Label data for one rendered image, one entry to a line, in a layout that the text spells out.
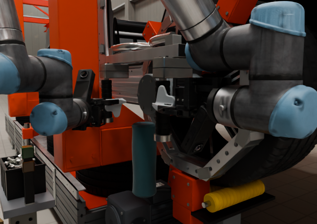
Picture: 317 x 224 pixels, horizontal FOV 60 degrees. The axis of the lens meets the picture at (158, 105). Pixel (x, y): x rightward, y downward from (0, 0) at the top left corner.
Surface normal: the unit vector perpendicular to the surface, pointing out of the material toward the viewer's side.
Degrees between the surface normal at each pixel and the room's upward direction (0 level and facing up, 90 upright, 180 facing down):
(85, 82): 59
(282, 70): 90
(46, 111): 91
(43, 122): 90
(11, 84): 122
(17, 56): 76
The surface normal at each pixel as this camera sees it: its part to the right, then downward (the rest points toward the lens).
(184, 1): -0.07, 0.55
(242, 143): -0.83, 0.05
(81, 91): -0.20, -0.43
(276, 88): -0.33, 0.11
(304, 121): 0.55, 0.08
